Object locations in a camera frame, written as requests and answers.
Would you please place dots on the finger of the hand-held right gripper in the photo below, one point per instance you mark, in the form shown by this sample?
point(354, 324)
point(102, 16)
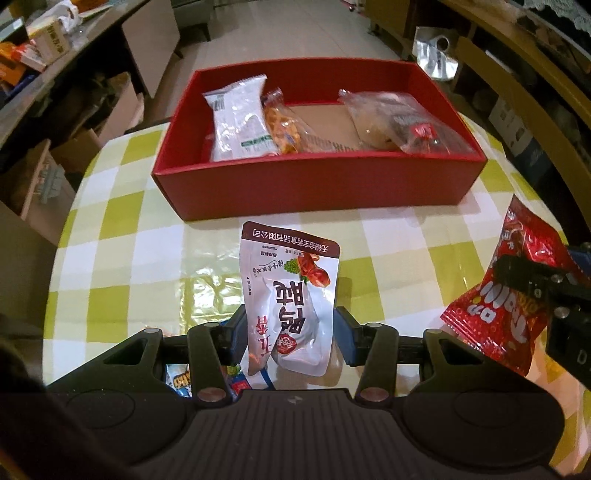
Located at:
point(531, 277)
point(582, 263)

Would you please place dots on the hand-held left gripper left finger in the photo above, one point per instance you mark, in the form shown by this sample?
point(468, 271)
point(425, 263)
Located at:
point(238, 334)

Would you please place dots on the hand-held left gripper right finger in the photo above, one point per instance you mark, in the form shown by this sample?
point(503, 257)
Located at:
point(344, 339)

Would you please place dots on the red crisp packet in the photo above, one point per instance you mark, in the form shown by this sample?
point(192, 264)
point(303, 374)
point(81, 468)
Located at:
point(489, 318)

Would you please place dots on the white chicken leg packet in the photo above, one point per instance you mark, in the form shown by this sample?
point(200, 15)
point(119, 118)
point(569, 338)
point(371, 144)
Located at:
point(286, 295)

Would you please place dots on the blue snack packet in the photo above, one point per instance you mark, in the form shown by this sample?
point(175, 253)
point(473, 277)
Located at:
point(180, 381)

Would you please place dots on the red cardboard box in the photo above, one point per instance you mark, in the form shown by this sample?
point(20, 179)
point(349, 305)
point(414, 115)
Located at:
point(314, 189)

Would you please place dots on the clear packet with dark label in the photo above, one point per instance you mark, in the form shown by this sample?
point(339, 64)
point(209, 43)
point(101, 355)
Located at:
point(429, 134)

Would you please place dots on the orange snack packet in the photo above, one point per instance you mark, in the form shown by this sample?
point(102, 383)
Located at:
point(281, 129)

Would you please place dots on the white snack packet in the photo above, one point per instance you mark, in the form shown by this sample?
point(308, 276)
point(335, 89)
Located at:
point(240, 120)

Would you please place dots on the clear bread packet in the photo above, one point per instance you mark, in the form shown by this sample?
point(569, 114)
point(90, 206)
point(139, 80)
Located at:
point(369, 124)

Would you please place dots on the green checked tablecloth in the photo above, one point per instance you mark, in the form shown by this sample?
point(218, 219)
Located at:
point(138, 258)

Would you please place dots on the wooden cabinet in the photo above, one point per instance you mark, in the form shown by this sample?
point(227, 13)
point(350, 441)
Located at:
point(531, 92)

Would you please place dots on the silver foil bag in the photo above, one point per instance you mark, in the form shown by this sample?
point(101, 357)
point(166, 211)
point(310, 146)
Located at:
point(434, 55)

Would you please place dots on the small cardboard box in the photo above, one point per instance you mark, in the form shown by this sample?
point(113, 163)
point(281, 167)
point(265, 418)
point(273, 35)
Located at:
point(37, 184)

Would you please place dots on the large cardboard box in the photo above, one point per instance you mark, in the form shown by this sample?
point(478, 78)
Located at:
point(106, 120)

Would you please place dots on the white lace cloth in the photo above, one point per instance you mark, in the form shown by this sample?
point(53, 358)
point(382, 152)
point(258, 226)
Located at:
point(563, 11)

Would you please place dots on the long grey sideboard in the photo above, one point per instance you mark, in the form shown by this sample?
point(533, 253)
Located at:
point(106, 41)

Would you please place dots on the grey sofa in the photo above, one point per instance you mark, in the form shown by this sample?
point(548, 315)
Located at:
point(194, 14)

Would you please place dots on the white carton box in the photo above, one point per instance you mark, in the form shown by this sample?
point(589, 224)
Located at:
point(51, 41)

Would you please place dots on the orange box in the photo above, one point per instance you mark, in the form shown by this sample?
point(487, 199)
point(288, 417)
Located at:
point(11, 64)

